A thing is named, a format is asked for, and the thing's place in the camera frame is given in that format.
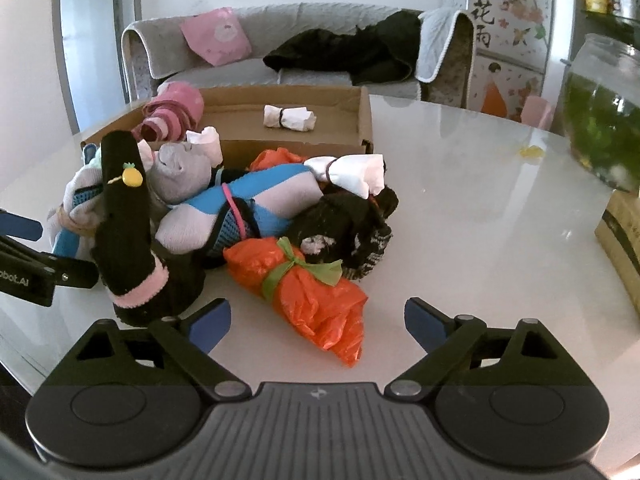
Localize cardboard box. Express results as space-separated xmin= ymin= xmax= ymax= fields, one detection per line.
xmin=80 ymin=85 xmax=375 ymax=171

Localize black clothing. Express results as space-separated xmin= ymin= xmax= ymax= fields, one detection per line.
xmin=263 ymin=10 xmax=423 ymax=87

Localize black patterned sock bundle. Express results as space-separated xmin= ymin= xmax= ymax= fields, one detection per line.
xmin=285 ymin=185 xmax=400 ymax=281

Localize floral printed cabinet cover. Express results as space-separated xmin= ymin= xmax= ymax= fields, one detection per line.
xmin=442 ymin=0 xmax=556 ymax=121

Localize black sock pink cuff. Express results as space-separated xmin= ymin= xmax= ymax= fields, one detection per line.
xmin=114 ymin=240 xmax=207 ymax=328

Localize white sock bundle blue cuff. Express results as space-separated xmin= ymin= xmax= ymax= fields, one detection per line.
xmin=47 ymin=144 xmax=108 ymax=261

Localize grey sofa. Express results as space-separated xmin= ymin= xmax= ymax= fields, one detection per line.
xmin=121 ymin=2 xmax=475 ymax=108

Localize black sock pineapple charm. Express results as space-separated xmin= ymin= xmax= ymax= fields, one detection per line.
xmin=92 ymin=131 xmax=172 ymax=310

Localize white desktop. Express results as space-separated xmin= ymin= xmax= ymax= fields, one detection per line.
xmin=0 ymin=94 xmax=640 ymax=480

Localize blue and pale sock bundle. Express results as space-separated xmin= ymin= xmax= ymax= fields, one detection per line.
xmin=155 ymin=162 xmax=326 ymax=256

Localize grey door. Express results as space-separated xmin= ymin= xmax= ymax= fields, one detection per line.
xmin=52 ymin=0 xmax=143 ymax=133

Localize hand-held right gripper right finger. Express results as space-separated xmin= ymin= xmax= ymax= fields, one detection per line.
xmin=385 ymin=297 xmax=593 ymax=403

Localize pink cushion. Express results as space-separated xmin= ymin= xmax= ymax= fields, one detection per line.
xmin=180 ymin=7 xmax=252 ymax=67

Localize brown carton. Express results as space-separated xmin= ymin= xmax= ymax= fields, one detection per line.
xmin=595 ymin=191 xmax=640 ymax=313

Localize white roll black band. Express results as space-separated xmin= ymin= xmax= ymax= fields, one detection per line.
xmin=262 ymin=104 xmax=317 ymax=132

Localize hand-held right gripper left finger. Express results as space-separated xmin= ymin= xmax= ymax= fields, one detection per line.
xmin=47 ymin=298 xmax=252 ymax=403

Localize pink stool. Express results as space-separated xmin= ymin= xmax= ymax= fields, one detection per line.
xmin=520 ymin=96 xmax=555 ymax=131

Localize glass fish bowl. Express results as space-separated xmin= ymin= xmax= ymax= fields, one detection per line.
xmin=562 ymin=33 xmax=640 ymax=193

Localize white quilted throw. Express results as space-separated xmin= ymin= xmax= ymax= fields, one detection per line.
xmin=416 ymin=9 xmax=466 ymax=83

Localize orange white socks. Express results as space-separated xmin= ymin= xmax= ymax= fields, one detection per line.
xmin=222 ymin=236 xmax=369 ymax=368

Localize pink fuzzy sock bundle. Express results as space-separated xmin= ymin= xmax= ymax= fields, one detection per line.
xmin=132 ymin=81 xmax=205 ymax=143

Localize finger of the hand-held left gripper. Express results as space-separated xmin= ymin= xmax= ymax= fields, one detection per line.
xmin=0 ymin=209 xmax=44 ymax=243
xmin=50 ymin=255 xmax=99 ymax=289

